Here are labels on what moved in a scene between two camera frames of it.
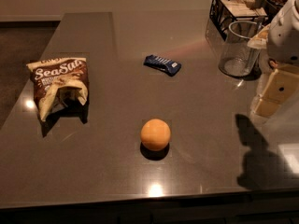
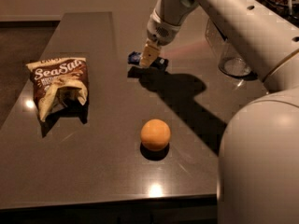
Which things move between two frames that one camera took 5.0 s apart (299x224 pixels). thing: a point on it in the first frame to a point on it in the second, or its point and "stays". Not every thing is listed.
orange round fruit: [155, 134] stays
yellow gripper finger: [283, 84] to [149, 53]
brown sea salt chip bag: [61, 88] stays
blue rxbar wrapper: [168, 66] to [161, 63]
